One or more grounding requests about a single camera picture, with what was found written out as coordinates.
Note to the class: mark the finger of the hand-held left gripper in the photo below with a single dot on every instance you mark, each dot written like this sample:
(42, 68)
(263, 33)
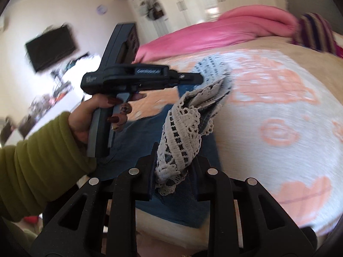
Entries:
(187, 78)

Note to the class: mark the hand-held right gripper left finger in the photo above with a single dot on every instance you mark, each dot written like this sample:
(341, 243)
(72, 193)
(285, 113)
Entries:
(148, 171)

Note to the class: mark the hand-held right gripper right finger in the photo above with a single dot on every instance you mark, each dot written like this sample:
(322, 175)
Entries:
(197, 176)

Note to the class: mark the blue denim pants lace trim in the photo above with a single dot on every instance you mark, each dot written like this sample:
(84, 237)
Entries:
(128, 142)

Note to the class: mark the person's left forearm green sleeve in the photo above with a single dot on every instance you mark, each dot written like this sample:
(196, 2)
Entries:
(37, 171)

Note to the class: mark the person's left hand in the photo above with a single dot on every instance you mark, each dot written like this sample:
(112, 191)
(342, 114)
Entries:
(80, 120)

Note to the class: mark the pink quilt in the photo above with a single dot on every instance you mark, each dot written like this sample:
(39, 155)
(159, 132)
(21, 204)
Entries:
(214, 29)

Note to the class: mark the hanging bags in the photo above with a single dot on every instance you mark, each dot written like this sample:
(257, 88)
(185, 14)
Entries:
(152, 10)

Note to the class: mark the cluttered white desk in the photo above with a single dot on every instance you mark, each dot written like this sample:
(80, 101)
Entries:
(51, 99)

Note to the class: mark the orange patterned fleece blanket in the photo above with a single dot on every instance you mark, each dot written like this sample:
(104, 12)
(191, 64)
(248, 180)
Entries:
(268, 144)

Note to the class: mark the white wardrobe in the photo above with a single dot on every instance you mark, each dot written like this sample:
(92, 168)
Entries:
(193, 0)

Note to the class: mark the striped pillow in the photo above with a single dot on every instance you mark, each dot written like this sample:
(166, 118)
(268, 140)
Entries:
(315, 32)

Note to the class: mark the grey padded headboard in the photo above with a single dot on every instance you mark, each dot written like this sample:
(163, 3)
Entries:
(310, 2)

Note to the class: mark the round wall clock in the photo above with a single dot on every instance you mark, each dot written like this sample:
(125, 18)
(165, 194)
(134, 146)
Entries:
(101, 9)

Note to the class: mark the black wall television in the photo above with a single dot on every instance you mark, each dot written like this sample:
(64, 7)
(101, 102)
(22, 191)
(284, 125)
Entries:
(51, 48)

